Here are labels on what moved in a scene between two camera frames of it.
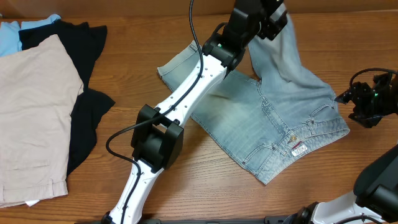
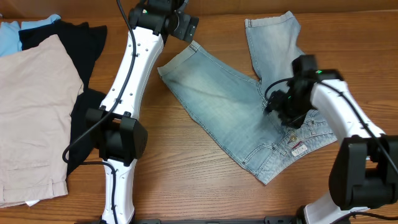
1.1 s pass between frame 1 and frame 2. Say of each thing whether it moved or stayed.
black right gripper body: moved
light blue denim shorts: stayed
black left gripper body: moved
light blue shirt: stayed
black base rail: stayed
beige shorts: stayed
